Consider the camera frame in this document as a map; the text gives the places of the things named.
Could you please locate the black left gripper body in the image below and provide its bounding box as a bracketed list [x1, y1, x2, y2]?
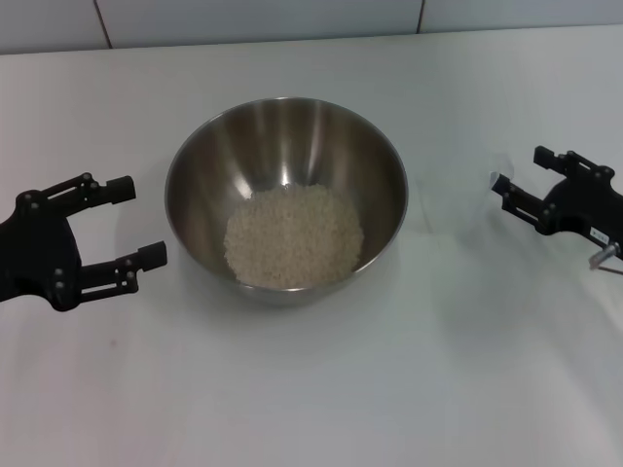
[0, 190, 85, 313]

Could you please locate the white rice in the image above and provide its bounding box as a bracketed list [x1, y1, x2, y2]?
[223, 184, 366, 291]

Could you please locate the gripper cable with metal connector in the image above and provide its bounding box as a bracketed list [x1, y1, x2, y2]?
[587, 243, 623, 276]

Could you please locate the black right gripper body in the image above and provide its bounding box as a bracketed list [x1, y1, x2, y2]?
[536, 169, 623, 245]

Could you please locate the clear plastic cup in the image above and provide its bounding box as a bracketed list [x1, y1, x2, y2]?
[474, 150, 526, 231]

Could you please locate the large stainless steel bowl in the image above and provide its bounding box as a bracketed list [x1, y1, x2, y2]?
[164, 96, 409, 308]

